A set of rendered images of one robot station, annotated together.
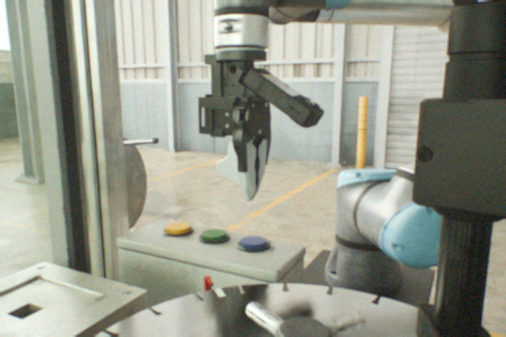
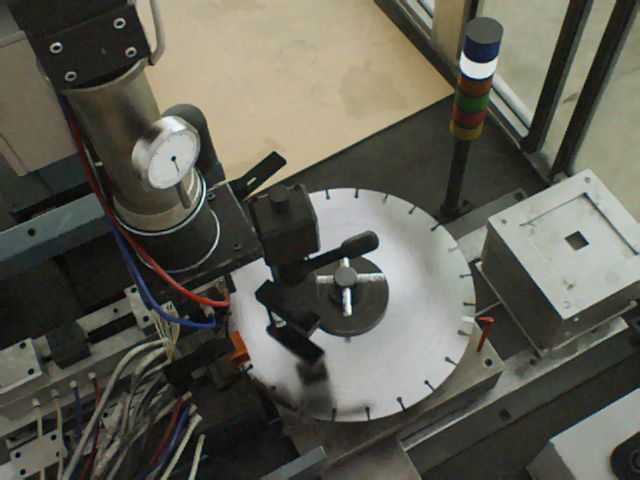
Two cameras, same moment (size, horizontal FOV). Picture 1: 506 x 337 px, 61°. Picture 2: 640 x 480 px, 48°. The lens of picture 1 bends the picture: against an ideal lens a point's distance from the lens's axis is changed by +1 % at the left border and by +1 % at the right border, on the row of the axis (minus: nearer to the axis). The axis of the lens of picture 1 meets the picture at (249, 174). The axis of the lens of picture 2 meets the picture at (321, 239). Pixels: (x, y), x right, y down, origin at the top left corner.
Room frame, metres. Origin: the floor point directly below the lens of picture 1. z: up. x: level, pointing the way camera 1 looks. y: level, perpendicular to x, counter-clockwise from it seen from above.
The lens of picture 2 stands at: (0.45, -0.35, 1.79)
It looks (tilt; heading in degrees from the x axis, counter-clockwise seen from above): 60 degrees down; 130
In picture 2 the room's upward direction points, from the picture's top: 6 degrees counter-clockwise
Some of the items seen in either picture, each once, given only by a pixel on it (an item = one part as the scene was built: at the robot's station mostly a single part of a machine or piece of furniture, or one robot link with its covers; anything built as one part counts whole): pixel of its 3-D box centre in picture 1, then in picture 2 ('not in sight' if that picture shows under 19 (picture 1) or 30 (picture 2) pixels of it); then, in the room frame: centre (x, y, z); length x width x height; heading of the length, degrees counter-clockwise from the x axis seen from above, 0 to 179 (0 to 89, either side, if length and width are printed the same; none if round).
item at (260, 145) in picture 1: (244, 167); not in sight; (0.63, 0.01, 1.01); 0.06 x 0.03 x 0.09; 61
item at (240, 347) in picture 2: not in sight; (208, 364); (0.12, -0.20, 0.95); 0.10 x 0.03 x 0.07; 62
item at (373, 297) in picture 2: not in sight; (345, 290); (0.21, -0.03, 0.96); 0.11 x 0.11 x 0.03
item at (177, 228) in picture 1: (178, 231); not in sight; (0.67, 0.12, 0.90); 0.04 x 0.04 x 0.02
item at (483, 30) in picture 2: not in sight; (482, 39); (0.21, 0.27, 1.14); 0.05 x 0.04 x 0.03; 152
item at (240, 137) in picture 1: (244, 140); not in sight; (0.59, 0.01, 1.06); 0.05 x 0.02 x 0.09; 151
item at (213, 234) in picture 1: (213, 238); not in sight; (0.64, 0.06, 0.90); 0.04 x 0.04 x 0.02
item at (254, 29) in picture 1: (240, 35); not in sight; (0.61, 0.01, 1.20); 0.08 x 0.08 x 0.05
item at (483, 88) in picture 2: not in sight; (475, 75); (0.21, 0.27, 1.08); 0.05 x 0.04 x 0.03; 152
